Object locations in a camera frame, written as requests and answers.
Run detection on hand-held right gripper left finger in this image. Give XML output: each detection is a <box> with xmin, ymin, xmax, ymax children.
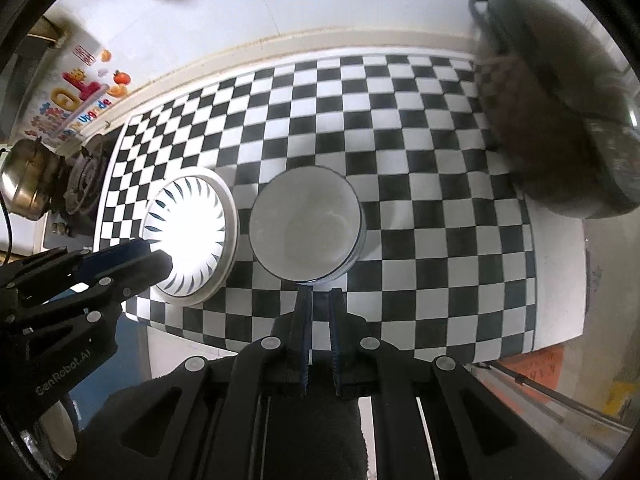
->
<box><xmin>47</xmin><ymin>287</ymin><xmax>315</xmax><ymax>480</ymax></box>

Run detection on dark wok with lid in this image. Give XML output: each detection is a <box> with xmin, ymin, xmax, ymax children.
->
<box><xmin>467</xmin><ymin>0</ymin><xmax>640</xmax><ymax>221</ymax></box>

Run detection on black cable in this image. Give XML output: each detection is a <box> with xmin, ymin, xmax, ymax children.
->
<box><xmin>0</xmin><ymin>192</ymin><xmax>15</xmax><ymax>263</ymax></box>

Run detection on white plate grey floral print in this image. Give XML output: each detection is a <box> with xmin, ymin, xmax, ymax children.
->
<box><xmin>137</xmin><ymin>168</ymin><xmax>240</xmax><ymax>307</ymax></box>

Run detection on plain white bowl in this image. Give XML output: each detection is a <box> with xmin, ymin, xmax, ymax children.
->
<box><xmin>248</xmin><ymin>167</ymin><xmax>368</xmax><ymax>282</ymax></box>

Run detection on black white checkered cloth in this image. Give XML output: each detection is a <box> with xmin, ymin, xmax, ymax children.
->
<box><xmin>97</xmin><ymin>52</ymin><xmax>538</xmax><ymax>366</ymax></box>

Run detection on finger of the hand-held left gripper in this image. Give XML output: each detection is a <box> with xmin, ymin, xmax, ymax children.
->
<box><xmin>0</xmin><ymin>238</ymin><xmax>153</xmax><ymax>306</ymax></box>
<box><xmin>0</xmin><ymin>251</ymin><xmax>174</xmax><ymax>335</ymax></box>

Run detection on orange cardboard box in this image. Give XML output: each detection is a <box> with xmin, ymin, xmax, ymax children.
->
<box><xmin>497</xmin><ymin>342</ymin><xmax>568</xmax><ymax>401</ymax></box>

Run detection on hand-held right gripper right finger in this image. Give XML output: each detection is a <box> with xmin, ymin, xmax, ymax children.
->
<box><xmin>327</xmin><ymin>287</ymin><xmax>596</xmax><ymax>480</ymax></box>

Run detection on gas stove burner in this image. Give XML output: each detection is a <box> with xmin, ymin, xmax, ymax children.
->
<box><xmin>47</xmin><ymin>132</ymin><xmax>121</xmax><ymax>238</ymax></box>

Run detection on colourful wall sticker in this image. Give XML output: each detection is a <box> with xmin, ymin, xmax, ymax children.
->
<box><xmin>25</xmin><ymin>45</ymin><xmax>133</xmax><ymax>141</ymax></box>

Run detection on brass kettle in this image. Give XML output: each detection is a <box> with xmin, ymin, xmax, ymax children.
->
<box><xmin>0</xmin><ymin>137</ymin><xmax>63</xmax><ymax>221</ymax></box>

